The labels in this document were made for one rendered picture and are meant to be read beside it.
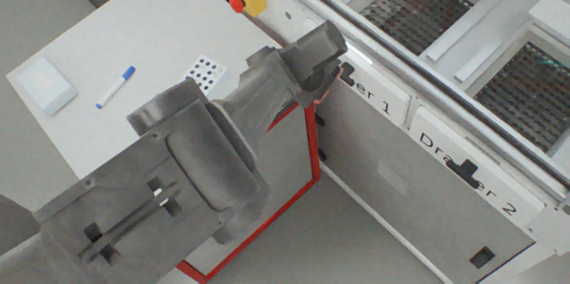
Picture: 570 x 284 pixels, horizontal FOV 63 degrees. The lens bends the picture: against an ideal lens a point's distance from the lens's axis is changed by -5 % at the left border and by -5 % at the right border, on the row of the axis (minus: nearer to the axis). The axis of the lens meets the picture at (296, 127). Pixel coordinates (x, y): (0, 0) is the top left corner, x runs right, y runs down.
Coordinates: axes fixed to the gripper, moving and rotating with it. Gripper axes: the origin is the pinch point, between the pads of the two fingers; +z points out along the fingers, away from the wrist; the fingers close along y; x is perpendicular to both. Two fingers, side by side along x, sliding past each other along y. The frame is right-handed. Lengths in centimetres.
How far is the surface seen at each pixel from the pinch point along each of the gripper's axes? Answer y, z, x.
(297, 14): 5.0, 11.4, 20.8
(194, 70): -20.0, 7.6, 34.1
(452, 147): 3.0, 10.2, -24.1
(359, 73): 3.1, 10.6, 0.2
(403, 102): 4.0, 9.1, -11.4
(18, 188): -122, 34, 103
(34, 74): -44, -10, 64
